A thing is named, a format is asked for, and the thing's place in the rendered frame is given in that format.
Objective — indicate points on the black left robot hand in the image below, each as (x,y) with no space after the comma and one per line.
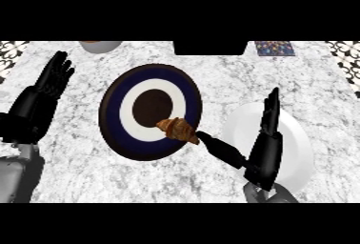
(36,105)

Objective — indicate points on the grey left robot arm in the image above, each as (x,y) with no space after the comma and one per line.
(17,173)

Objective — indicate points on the blue white brown ringed plate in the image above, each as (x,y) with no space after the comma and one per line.
(150,111)

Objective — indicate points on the grey bowl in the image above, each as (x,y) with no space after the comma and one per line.
(100,46)

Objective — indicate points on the blue patterned box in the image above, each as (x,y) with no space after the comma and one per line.
(275,48)

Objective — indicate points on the black appliance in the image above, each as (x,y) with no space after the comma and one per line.
(210,47)

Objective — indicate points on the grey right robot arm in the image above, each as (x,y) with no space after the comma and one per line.
(269,194)

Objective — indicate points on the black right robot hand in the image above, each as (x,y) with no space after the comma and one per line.
(267,149)

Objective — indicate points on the brown croissant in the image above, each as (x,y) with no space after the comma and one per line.
(179,129)

